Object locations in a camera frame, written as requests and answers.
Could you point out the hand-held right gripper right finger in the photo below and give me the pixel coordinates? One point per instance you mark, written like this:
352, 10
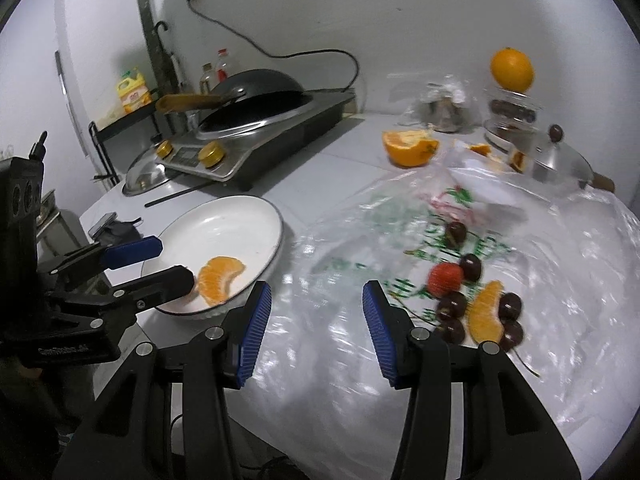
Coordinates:
380, 330

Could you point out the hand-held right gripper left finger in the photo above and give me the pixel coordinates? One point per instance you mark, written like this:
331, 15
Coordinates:
255, 330

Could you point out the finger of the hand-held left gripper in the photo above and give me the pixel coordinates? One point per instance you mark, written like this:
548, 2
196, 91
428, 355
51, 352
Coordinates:
132, 251
165, 285

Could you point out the orange segment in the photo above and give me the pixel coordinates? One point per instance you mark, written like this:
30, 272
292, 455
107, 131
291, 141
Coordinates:
485, 312
220, 280

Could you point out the white plate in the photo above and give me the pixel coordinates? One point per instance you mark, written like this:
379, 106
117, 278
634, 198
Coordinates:
225, 230

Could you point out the red strawberry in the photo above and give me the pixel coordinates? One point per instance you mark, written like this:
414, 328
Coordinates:
444, 277

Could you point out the person's left forearm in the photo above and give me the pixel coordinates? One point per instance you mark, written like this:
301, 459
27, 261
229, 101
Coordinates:
30, 410

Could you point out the black smartphone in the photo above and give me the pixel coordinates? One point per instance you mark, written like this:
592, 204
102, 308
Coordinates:
102, 222

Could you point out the printed clear plastic bag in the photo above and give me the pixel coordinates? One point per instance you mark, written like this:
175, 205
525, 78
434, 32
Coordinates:
350, 270

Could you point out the black chopstick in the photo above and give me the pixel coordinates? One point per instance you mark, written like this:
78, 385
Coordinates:
180, 195

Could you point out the glass pot lid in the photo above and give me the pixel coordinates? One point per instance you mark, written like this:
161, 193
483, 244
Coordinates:
145, 175

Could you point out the black metal rack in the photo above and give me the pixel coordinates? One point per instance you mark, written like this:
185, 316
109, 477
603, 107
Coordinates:
100, 145

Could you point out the yellow detergent bottle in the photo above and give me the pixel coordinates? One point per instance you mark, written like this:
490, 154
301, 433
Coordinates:
134, 91

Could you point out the half peeled orange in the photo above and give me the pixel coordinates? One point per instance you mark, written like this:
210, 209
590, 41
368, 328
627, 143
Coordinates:
410, 149

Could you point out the black induction cooker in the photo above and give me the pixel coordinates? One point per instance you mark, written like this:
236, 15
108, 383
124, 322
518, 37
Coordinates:
280, 135

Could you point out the dark oil bottle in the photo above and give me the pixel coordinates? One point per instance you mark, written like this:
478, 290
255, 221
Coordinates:
206, 77

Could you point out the black umbrella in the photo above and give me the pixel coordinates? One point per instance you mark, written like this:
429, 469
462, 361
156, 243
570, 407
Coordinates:
162, 60

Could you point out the orange peel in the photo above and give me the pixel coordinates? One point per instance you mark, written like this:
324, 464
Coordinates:
480, 149

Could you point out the small steel cup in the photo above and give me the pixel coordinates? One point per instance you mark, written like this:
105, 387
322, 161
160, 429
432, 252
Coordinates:
442, 112

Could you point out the grey vertical pipe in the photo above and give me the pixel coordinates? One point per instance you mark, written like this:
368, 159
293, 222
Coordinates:
145, 10

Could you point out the steel saucepan lid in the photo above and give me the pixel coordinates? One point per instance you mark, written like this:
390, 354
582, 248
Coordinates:
555, 160

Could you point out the steel cup in bag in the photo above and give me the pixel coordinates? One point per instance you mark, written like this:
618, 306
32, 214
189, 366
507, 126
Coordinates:
440, 91

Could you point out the whole orange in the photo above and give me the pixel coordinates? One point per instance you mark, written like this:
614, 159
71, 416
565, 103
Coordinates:
511, 69

